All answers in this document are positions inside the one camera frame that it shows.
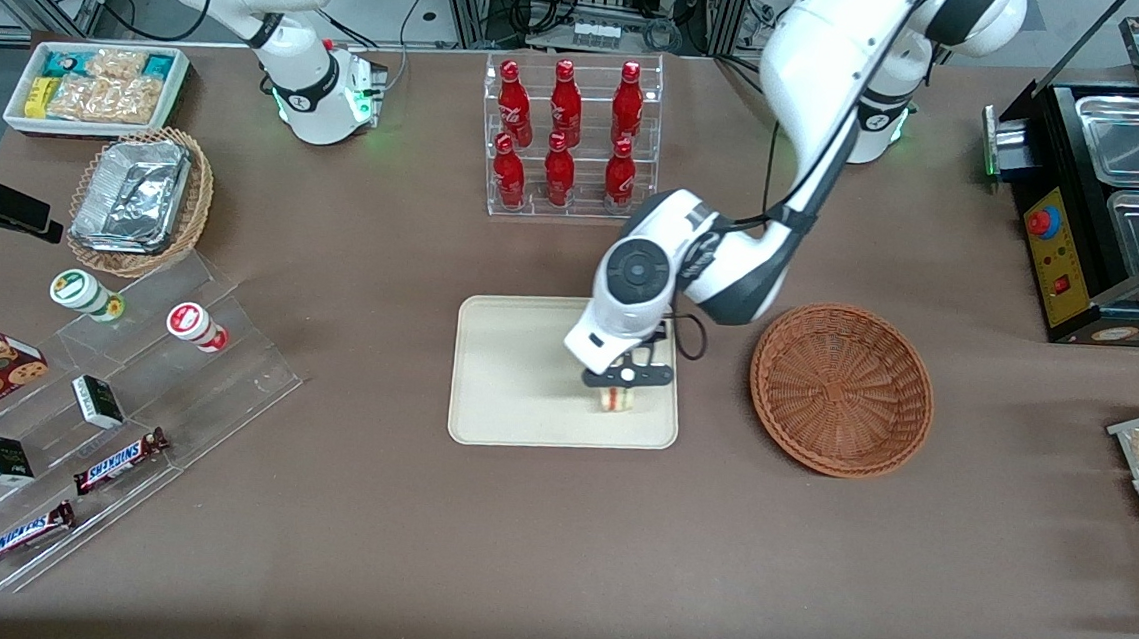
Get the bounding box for red cola bottle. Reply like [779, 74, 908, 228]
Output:
[610, 59, 648, 147]
[602, 137, 639, 211]
[490, 132, 530, 209]
[547, 58, 587, 149]
[541, 131, 578, 208]
[495, 59, 538, 147]

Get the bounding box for red lid yogurt bottle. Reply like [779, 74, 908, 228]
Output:
[164, 300, 231, 354]

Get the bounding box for stacked aluminium foil trays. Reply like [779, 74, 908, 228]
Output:
[70, 133, 193, 258]

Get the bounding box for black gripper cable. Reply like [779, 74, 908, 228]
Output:
[669, 117, 783, 366]

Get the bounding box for clear acrylic bottle rack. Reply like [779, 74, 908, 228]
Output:
[475, 43, 666, 228]

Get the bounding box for clear bag of crackers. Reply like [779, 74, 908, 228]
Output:
[102, 75, 170, 128]
[47, 73, 111, 124]
[85, 47, 150, 83]

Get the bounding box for green lid yogurt bottle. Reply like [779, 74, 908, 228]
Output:
[48, 267, 127, 323]

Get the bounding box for cream plastic tray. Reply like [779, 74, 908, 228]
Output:
[447, 286, 688, 460]

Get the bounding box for black food warmer machine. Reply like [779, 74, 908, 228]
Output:
[967, 0, 1139, 350]

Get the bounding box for white plastic snack bin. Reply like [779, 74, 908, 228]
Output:
[1, 37, 193, 146]

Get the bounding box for small dark green box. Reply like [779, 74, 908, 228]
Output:
[0, 436, 38, 489]
[69, 374, 128, 431]

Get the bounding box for Snickers chocolate bar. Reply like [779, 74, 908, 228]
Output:
[72, 422, 171, 502]
[0, 496, 77, 577]

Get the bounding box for brown round wicker basket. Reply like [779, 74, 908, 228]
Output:
[743, 297, 941, 484]

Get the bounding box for clear acrylic stepped stand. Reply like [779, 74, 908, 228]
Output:
[0, 238, 312, 613]

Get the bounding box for light wicker basket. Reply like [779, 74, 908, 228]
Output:
[63, 121, 219, 284]

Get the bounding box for metal equipment rack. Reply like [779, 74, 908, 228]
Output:
[428, 0, 788, 70]

